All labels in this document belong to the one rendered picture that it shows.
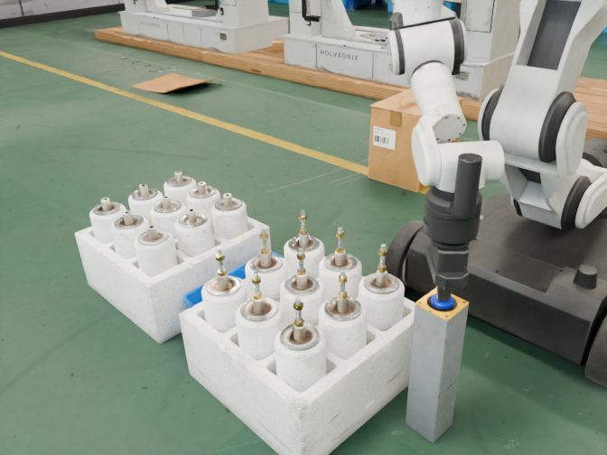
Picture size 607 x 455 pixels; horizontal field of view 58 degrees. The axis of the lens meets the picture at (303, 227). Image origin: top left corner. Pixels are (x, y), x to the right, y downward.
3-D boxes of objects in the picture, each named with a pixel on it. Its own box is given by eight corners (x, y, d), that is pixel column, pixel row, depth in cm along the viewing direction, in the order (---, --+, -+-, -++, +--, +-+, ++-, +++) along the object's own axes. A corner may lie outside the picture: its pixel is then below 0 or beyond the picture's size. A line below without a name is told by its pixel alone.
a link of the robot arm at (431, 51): (415, 138, 95) (396, 69, 107) (475, 128, 94) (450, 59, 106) (415, 91, 87) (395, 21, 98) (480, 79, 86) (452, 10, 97)
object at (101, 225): (126, 252, 166) (114, 198, 157) (143, 264, 160) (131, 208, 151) (97, 264, 160) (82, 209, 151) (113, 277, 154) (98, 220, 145)
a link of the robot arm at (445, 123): (421, 194, 86) (406, 134, 94) (478, 191, 87) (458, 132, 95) (428, 166, 81) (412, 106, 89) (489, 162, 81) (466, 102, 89)
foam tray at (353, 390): (307, 301, 153) (305, 246, 144) (424, 372, 128) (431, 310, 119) (189, 374, 130) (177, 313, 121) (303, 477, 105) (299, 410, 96)
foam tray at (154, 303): (196, 236, 187) (189, 188, 178) (274, 279, 163) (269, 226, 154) (88, 285, 163) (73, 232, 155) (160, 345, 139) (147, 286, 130)
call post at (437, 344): (424, 405, 119) (436, 287, 104) (452, 423, 114) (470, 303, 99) (404, 424, 115) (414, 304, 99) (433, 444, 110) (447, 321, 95)
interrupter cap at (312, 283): (279, 281, 118) (279, 278, 118) (312, 273, 121) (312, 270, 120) (292, 300, 112) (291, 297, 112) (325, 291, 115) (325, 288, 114)
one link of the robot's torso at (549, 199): (532, 176, 154) (495, 70, 117) (608, 197, 142) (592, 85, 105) (508, 224, 152) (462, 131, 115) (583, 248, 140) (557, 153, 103)
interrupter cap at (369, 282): (403, 278, 118) (403, 275, 117) (395, 298, 112) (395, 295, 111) (368, 272, 120) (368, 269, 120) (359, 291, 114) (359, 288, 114)
